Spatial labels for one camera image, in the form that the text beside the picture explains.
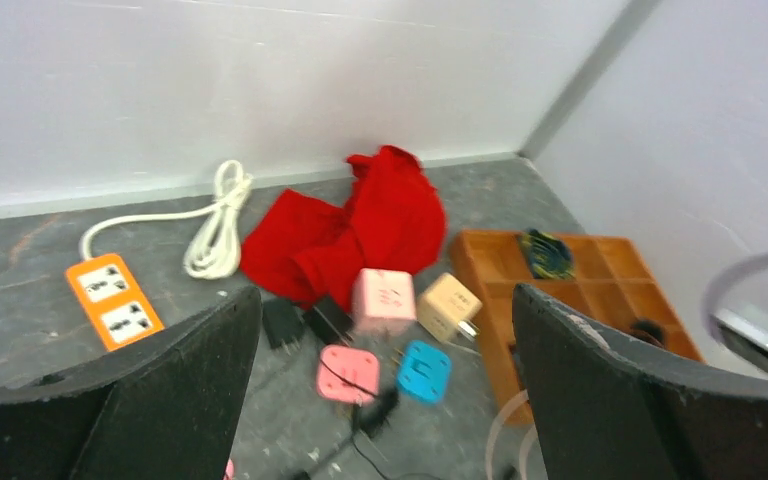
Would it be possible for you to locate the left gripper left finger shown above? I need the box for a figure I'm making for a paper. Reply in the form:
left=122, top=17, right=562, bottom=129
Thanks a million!
left=0, top=286, right=262, bottom=479

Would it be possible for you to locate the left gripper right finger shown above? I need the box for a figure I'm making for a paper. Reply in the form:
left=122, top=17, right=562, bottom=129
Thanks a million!
left=512, top=284, right=768, bottom=479

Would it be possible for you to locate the orange power strip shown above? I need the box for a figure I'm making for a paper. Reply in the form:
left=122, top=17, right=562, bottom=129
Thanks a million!
left=65, top=253, right=164, bottom=352

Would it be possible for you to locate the black power adapter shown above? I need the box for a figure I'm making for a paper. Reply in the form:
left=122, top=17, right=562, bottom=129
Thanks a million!
left=302, top=295, right=354, bottom=345
left=263, top=297, right=305, bottom=350

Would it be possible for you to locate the blue plug adapter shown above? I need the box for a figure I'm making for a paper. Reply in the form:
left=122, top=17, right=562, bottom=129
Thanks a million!
left=396, top=340, right=452, bottom=405

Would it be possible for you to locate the beige cube plug adapter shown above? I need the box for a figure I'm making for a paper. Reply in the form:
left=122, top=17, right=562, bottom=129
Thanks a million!
left=417, top=273, right=482, bottom=343

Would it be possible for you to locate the pink plug adapter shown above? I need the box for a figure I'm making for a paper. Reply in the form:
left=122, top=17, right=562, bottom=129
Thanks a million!
left=316, top=345, right=380, bottom=405

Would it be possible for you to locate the pink cube socket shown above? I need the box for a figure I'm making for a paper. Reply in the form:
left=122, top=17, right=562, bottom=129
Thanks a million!
left=351, top=268, right=417, bottom=336

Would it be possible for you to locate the orange compartment tray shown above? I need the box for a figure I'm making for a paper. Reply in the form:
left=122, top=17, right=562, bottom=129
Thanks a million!
left=449, top=229, right=703, bottom=406

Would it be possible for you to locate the red cloth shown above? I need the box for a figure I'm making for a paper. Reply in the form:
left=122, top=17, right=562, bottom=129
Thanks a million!
left=240, top=145, right=447, bottom=311

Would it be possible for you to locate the dark coiled cable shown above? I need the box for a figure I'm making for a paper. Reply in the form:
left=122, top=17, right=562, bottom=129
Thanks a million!
left=629, top=319, right=669, bottom=348
left=516, top=229, right=577, bottom=281

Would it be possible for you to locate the white cable bundle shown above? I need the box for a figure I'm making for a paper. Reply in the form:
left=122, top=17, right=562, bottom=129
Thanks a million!
left=79, top=158, right=255, bottom=281

